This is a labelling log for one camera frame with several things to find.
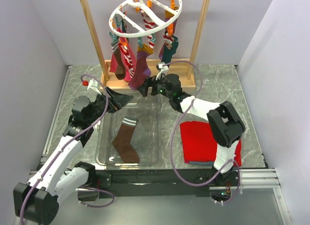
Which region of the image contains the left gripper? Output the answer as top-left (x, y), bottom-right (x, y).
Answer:
top-left (86, 86), bottom-right (133, 124)

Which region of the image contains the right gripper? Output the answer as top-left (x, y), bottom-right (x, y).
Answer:
top-left (137, 73), bottom-right (172, 100)

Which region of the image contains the maroon purple ribbed sock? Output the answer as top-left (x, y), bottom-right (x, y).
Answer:
top-left (128, 44), bottom-right (153, 90)

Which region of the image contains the brown sock with striped cuff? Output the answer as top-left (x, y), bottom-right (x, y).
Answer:
top-left (112, 117), bottom-right (140, 164)

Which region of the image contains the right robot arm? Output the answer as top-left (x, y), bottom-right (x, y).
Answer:
top-left (138, 74), bottom-right (245, 186)

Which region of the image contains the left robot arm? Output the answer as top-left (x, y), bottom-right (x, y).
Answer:
top-left (13, 87), bottom-right (133, 225)

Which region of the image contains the wooden hanger stand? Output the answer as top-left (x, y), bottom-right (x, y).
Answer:
top-left (80, 0), bottom-right (210, 90)

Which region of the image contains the white round clip hanger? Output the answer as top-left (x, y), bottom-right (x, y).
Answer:
top-left (108, 0), bottom-right (184, 37)

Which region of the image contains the pink cloth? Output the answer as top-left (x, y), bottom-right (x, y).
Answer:
top-left (110, 37), bottom-right (129, 73)

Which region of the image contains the clear plastic tray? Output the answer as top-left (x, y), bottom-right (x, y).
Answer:
top-left (95, 90), bottom-right (162, 168)

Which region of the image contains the dark teal santa sock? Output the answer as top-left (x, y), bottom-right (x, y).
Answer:
top-left (160, 35), bottom-right (179, 63)

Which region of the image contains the santa red white striped sock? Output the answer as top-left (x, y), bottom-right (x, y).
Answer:
top-left (141, 10), bottom-right (156, 50)

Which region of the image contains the red folded cloth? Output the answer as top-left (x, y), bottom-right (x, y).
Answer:
top-left (179, 121), bottom-right (242, 167)

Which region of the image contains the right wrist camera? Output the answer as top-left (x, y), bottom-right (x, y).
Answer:
top-left (156, 62), bottom-right (169, 80)

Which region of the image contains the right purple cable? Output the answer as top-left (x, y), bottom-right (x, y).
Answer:
top-left (161, 60), bottom-right (242, 205)

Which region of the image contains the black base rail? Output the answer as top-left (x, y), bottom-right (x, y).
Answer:
top-left (82, 169), bottom-right (238, 197)

